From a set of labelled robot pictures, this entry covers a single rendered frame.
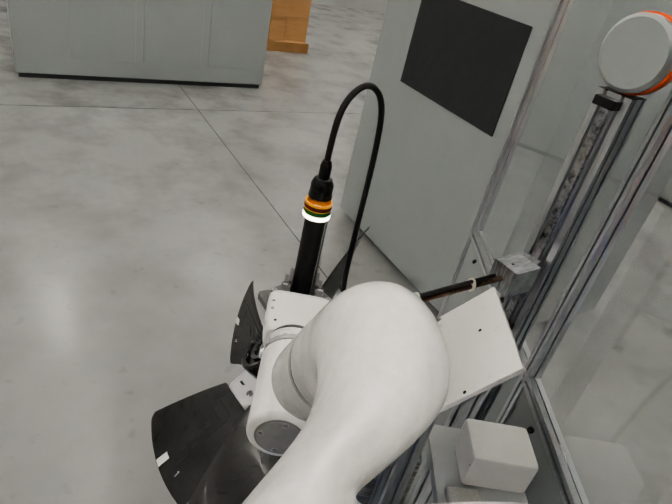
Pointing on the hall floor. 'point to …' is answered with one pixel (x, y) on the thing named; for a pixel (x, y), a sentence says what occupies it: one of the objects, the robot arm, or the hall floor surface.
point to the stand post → (398, 473)
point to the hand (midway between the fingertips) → (303, 283)
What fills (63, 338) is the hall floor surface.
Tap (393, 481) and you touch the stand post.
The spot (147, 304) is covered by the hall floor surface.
